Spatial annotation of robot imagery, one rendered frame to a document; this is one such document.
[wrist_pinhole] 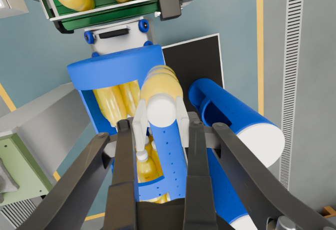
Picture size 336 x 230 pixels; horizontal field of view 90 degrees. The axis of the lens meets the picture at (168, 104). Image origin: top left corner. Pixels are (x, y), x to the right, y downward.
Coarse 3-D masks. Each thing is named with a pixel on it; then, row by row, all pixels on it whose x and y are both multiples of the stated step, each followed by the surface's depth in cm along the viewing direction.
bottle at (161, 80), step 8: (160, 64) 38; (152, 72) 30; (160, 72) 29; (168, 72) 30; (144, 80) 30; (152, 80) 25; (160, 80) 25; (168, 80) 25; (176, 80) 27; (144, 88) 25; (152, 88) 24; (160, 88) 23; (168, 88) 24; (176, 88) 25; (144, 96) 24; (152, 96) 22; (168, 96) 22
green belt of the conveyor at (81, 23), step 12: (96, 0) 62; (108, 0) 63; (132, 0) 63; (156, 0) 64; (60, 12) 63; (72, 12) 63; (108, 12) 64; (120, 12) 65; (132, 12) 65; (144, 12) 67; (72, 24) 65; (84, 24) 66; (96, 24) 68
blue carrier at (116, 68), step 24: (144, 48) 46; (72, 72) 43; (96, 72) 40; (120, 72) 40; (144, 72) 43; (96, 120) 60; (168, 144) 54; (168, 168) 56; (144, 192) 55; (168, 192) 58
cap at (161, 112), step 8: (160, 96) 21; (152, 104) 20; (160, 104) 21; (168, 104) 21; (152, 112) 21; (160, 112) 21; (168, 112) 21; (176, 112) 21; (152, 120) 21; (160, 120) 21; (168, 120) 21
